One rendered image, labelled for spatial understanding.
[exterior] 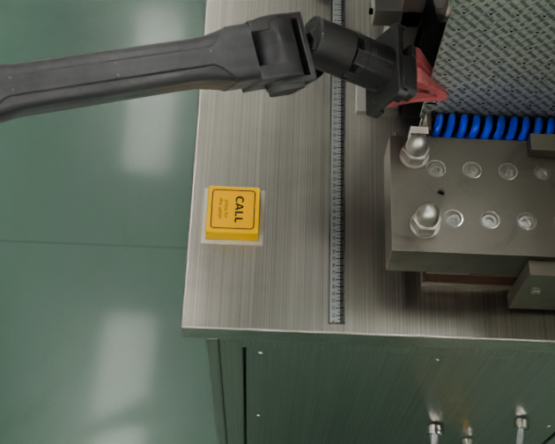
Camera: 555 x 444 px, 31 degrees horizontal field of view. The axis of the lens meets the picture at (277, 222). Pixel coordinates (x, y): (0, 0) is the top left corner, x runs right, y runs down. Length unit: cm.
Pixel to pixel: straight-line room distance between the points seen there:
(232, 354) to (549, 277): 44
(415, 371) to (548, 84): 45
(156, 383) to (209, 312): 93
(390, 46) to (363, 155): 23
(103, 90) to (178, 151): 142
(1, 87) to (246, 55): 26
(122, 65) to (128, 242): 133
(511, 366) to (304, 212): 36
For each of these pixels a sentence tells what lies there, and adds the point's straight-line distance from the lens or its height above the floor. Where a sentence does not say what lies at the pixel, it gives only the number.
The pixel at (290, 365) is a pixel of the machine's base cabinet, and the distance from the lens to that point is 141.
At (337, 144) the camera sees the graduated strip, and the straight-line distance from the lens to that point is 139.
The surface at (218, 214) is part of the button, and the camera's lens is 131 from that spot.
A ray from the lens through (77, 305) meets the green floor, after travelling 228.
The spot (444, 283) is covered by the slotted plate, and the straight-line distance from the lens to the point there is 130.
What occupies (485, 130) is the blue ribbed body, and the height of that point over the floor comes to 104.
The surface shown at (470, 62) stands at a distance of 120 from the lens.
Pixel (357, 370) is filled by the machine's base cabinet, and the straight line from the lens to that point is 143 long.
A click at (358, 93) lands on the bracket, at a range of 143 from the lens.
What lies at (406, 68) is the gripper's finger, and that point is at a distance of 118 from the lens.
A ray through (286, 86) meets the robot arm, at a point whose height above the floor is 118.
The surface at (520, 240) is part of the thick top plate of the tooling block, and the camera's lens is 122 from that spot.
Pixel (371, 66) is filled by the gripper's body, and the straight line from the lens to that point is 117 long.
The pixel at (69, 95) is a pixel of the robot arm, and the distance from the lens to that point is 101.
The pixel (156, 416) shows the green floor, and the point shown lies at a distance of 218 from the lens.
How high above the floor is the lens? 209
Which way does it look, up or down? 64 degrees down
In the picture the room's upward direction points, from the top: 3 degrees clockwise
